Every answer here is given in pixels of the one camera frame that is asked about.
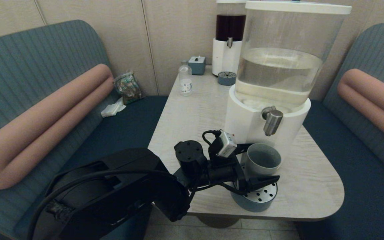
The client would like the small blue tissue box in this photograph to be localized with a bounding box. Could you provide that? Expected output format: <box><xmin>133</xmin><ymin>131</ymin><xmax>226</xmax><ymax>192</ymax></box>
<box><xmin>188</xmin><ymin>55</ymin><xmax>206</xmax><ymax>75</ymax></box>

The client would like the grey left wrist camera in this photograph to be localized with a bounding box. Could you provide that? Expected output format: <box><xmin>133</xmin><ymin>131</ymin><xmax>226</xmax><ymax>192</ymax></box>
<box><xmin>216</xmin><ymin>131</ymin><xmax>237</xmax><ymax>158</ymax></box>

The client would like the white crumpled tissue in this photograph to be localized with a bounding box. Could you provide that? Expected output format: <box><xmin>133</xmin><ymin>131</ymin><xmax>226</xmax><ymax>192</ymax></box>
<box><xmin>101</xmin><ymin>97</ymin><xmax>127</xmax><ymax>118</ymax></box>

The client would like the large clear water dispenser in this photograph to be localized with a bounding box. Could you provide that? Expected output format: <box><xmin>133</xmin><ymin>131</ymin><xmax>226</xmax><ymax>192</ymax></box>
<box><xmin>224</xmin><ymin>0</ymin><xmax>352</xmax><ymax>167</ymax></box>

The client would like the small dark drink dispenser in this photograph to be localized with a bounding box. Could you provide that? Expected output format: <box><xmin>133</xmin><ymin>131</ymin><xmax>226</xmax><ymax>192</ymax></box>
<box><xmin>212</xmin><ymin>0</ymin><xmax>247</xmax><ymax>76</ymax></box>

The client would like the grey-blue ribbed bench backrest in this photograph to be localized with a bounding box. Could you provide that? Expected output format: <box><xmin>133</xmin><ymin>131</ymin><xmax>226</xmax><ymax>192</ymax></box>
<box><xmin>322</xmin><ymin>23</ymin><xmax>384</xmax><ymax>185</ymax></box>
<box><xmin>0</xmin><ymin>19</ymin><xmax>121</xmax><ymax>235</ymax></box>

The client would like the small blue perforated drip tray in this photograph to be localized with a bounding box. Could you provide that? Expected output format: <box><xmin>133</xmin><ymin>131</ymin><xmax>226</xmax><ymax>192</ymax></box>
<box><xmin>218</xmin><ymin>71</ymin><xmax>237</xmax><ymax>86</ymax></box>

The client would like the large blue perforated drip tray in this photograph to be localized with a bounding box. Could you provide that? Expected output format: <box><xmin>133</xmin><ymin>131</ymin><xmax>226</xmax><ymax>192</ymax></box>
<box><xmin>230</xmin><ymin>165</ymin><xmax>278</xmax><ymax>213</ymax></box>

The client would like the crinkled snack bag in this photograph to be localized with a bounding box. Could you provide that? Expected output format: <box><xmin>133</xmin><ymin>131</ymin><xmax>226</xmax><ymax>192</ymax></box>
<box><xmin>113</xmin><ymin>71</ymin><xmax>145</xmax><ymax>105</ymax></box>

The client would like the clear plastic bottle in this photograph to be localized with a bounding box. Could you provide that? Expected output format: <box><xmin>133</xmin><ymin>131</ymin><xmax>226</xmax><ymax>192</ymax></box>
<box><xmin>179</xmin><ymin>60</ymin><xmax>193</xmax><ymax>96</ymax></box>

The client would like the steel water dispenser tap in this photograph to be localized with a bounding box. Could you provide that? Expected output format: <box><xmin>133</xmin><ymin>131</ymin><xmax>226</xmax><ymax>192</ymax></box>
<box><xmin>261</xmin><ymin>106</ymin><xmax>284</xmax><ymax>136</ymax></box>

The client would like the pink bench bolster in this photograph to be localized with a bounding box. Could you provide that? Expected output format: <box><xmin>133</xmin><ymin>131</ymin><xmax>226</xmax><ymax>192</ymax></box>
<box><xmin>337</xmin><ymin>68</ymin><xmax>384</xmax><ymax>150</ymax></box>
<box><xmin>0</xmin><ymin>63</ymin><xmax>115</xmax><ymax>190</ymax></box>

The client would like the dark blue bench seat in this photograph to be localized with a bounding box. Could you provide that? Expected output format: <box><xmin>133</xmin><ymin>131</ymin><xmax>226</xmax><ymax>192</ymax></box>
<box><xmin>12</xmin><ymin>96</ymin><xmax>169</xmax><ymax>240</ymax></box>
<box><xmin>294</xmin><ymin>100</ymin><xmax>384</xmax><ymax>240</ymax></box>

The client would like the grey plastic cup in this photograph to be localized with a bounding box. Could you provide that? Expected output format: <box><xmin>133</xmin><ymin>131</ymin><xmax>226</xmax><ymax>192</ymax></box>
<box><xmin>244</xmin><ymin>143</ymin><xmax>282</xmax><ymax>180</ymax></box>

